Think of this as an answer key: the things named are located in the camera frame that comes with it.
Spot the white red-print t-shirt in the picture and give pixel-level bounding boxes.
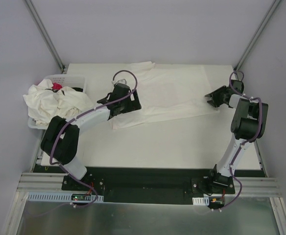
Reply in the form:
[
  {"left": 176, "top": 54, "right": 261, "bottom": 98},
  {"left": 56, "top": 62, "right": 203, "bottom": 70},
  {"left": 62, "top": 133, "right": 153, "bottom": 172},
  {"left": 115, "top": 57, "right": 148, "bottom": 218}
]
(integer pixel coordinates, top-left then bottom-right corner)
[{"left": 110, "top": 62, "right": 218, "bottom": 130}]

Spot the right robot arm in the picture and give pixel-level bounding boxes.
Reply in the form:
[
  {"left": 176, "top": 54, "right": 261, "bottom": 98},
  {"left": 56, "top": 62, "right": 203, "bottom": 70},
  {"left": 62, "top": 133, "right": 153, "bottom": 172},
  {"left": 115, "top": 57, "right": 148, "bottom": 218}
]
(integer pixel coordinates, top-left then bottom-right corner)
[{"left": 205, "top": 79, "right": 268, "bottom": 193}]

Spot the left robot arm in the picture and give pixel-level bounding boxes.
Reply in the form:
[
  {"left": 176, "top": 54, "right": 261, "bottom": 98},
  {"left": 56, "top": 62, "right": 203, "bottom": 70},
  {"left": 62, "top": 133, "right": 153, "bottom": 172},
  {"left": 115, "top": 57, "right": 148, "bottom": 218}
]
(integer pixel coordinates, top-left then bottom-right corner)
[{"left": 41, "top": 83, "right": 141, "bottom": 190}]

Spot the white plastic laundry basket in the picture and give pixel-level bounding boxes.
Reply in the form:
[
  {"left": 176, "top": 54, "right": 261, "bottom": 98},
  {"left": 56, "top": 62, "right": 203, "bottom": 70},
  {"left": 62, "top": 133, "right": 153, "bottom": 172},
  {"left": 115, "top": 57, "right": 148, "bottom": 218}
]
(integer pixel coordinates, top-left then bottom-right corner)
[{"left": 27, "top": 74, "right": 88, "bottom": 130}]

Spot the pink t-shirt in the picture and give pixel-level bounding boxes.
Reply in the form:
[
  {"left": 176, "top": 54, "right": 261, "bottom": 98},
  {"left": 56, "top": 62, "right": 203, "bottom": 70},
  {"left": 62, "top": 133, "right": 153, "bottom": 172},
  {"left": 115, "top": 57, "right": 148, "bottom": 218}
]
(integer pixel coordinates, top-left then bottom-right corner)
[{"left": 52, "top": 83, "right": 62, "bottom": 90}]

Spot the white t-shirt pile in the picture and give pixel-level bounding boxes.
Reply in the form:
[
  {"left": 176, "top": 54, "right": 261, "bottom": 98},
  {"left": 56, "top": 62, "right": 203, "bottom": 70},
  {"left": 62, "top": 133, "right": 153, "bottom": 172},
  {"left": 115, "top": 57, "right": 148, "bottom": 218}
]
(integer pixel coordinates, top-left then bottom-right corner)
[{"left": 23, "top": 78, "right": 94, "bottom": 127}]

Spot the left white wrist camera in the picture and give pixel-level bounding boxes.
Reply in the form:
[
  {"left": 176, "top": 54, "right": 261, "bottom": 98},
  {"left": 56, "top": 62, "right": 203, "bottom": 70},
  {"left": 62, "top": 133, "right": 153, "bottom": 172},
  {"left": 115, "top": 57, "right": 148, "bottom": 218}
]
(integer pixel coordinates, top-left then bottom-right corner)
[{"left": 112, "top": 79, "right": 127, "bottom": 86}]

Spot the right aluminium frame post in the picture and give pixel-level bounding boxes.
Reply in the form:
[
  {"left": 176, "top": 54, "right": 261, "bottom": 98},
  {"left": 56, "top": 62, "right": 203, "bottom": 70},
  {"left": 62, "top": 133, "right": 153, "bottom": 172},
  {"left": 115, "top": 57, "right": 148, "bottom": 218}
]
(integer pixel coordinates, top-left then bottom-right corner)
[{"left": 234, "top": 0, "right": 284, "bottom": 71}]

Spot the aluminium frame post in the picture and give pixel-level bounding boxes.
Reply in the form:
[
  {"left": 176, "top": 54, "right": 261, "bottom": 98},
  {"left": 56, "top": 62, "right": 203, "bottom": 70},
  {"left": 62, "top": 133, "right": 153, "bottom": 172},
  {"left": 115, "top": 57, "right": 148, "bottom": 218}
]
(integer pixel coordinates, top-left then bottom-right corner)
[
  {"left": 234, "top": 0, "right": 284, "bottom": 71},
  {"left": 23, "top": 0, "right": 65, "bottom": 73}
]

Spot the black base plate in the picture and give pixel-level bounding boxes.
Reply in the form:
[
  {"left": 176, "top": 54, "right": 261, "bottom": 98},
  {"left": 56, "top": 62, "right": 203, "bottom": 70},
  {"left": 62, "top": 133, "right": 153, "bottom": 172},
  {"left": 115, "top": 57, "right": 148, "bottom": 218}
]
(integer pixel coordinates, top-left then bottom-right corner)
[{"left": 61, "top": 167, "right": 235, "bottom": 205}]

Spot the aluminium front rail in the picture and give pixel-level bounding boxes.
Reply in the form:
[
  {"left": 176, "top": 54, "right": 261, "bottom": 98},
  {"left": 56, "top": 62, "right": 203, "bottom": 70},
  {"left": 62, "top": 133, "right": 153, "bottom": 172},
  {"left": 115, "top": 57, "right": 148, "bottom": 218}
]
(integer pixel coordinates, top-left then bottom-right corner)
[{"left": 17, "top": 172, "right": 282, "bottom": 197}]

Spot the right white cable duct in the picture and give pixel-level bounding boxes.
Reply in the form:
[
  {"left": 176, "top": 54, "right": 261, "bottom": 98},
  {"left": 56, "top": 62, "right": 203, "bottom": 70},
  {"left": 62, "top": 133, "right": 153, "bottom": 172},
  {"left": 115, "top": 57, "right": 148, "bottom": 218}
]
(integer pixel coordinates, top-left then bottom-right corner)
[{"left": 192, "top": 196, "right": 210, "bottom": 206}]

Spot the white cable duct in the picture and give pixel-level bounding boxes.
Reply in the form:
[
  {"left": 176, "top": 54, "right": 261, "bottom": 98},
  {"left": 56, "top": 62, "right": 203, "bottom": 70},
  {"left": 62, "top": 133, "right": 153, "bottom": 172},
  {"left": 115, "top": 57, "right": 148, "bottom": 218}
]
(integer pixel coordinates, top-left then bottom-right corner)
[
  {"left": 28, "top": 192, "right": 104, "bottom": 203},
  {"left": 192, "top": 196, "right": 210, "bottom": 206}
]

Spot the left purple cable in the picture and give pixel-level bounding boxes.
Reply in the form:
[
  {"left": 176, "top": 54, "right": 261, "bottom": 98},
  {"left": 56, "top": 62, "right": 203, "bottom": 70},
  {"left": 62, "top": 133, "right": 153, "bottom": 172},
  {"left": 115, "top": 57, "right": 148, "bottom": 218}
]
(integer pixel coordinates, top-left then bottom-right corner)
[{"left": 49, "top": 70, "right": 139, "bottom": 177}]

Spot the left white cable duct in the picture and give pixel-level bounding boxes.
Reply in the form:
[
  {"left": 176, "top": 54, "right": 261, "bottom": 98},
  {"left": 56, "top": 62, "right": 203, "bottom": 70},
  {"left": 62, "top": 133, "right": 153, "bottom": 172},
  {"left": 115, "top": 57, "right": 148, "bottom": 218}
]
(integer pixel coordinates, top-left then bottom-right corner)
[{"left": 28, "top": 192, "right": 104, "bottom": 203}]

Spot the left aluminium frame post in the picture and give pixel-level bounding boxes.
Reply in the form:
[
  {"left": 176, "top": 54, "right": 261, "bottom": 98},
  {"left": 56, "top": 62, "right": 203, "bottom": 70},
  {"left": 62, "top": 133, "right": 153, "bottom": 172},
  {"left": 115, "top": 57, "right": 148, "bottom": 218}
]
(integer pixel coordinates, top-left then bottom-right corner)
[{"left": 23, "top": 0, "right": 65, "bottom": 73}]

